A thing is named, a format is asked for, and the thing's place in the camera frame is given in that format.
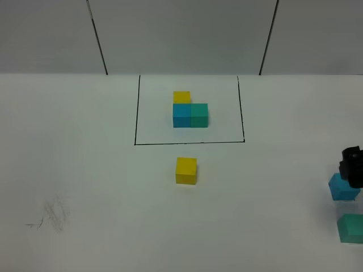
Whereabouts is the yellow template block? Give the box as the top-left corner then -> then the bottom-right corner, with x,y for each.
173,91 -> 191,104

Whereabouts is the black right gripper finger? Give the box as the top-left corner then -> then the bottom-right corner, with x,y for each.
339,146 -> 362,188

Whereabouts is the blue template block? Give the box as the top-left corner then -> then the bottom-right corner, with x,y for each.
172,104 -> 191,128

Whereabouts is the green template block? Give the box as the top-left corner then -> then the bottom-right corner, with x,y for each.
191,103 -> 209,128

